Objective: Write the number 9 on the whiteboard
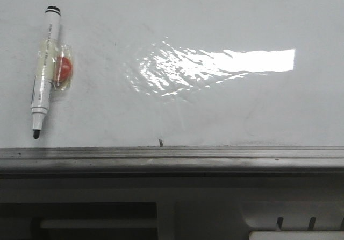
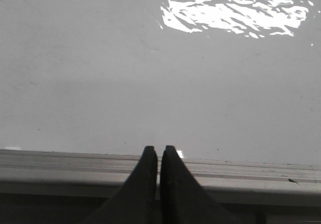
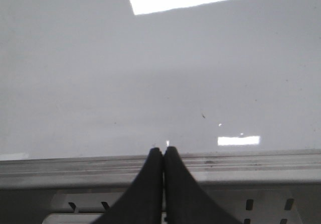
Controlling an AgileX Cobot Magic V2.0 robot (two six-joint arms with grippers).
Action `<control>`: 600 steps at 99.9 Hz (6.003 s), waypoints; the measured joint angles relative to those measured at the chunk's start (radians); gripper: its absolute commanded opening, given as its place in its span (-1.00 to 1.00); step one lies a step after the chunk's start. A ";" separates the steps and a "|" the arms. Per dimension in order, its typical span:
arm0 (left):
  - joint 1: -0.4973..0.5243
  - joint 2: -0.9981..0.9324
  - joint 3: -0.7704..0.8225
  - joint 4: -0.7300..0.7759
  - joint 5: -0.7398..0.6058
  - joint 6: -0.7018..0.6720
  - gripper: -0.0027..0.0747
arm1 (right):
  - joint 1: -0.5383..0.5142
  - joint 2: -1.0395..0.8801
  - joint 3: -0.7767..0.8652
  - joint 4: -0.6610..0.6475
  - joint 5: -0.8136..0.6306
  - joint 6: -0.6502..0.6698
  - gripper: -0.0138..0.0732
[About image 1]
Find white black whiteboard marker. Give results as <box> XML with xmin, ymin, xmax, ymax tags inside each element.
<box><xmin>31</xmin><ymin>5</ymin><xmax>61</xmax><ymax>139</ymax></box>

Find white whiteboard with aluminium frame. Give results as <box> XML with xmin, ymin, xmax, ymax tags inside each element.
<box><xmin>1</xmin><ymin>0</ymin><xmax>343</xmax><ymax>174</ymax></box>

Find red magnet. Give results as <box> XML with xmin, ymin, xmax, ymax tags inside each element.
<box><xmin>53</xmin><ymin>45</ymin><xmax>74</xmax><ymax>91</ymax></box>

